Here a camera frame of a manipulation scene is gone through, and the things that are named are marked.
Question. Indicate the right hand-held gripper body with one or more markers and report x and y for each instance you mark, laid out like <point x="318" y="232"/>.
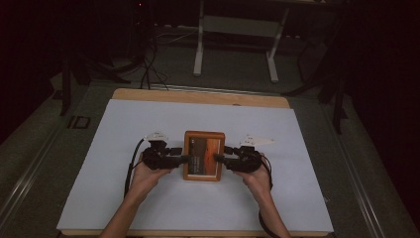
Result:
<point x="247" y="162"/>

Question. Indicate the white metal desk frame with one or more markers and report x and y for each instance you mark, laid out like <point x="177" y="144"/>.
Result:
<point x="239" y="25"/>

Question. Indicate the person's left hand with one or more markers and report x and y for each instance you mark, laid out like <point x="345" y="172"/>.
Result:
<point x="145" y="180"/>

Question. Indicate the metal floor rail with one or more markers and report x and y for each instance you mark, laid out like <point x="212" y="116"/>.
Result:
<point x="29" y="175"/>
<point x="214" y="89"/>
<point x="360" y="178"/>

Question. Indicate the dark metal stand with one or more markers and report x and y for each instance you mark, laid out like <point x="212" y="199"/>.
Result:
<point x="66" y="86"/>
<point x="337" y="105"/>

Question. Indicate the wooden table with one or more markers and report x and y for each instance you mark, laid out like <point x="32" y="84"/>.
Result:
<point x="198" y="96"/>

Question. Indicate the wooden picture frame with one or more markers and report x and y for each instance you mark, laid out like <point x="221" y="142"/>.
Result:
<point x="204" y="139"/>

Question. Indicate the person's right hand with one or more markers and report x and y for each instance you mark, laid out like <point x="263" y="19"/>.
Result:
<point x="259" y="181"/>

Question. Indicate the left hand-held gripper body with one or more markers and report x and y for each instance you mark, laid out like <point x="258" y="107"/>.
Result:
<point x="157" y="160"/>

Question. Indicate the white paper sheet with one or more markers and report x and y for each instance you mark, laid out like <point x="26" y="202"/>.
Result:
<point x="214" y="115"/>

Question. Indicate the floor socket plate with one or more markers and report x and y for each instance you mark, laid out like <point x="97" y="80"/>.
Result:
<point x="79" y="122"/>

